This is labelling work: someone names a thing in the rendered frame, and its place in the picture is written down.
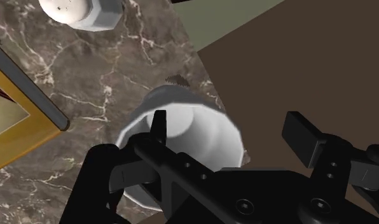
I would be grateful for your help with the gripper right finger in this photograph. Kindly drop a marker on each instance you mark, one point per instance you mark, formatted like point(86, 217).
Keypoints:
point(329, 155)

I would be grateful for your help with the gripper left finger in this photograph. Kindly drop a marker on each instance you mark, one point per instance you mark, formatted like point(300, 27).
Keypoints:
point(164, 167)

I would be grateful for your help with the white cup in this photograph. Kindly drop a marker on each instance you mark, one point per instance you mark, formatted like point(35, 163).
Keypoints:
point(205, 133)

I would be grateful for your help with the yellow framed box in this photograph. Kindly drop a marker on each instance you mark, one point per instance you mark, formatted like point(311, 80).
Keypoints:
point(19, 124)

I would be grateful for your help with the white round grey-based object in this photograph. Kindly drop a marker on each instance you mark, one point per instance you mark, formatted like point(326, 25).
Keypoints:
point(81, 12)

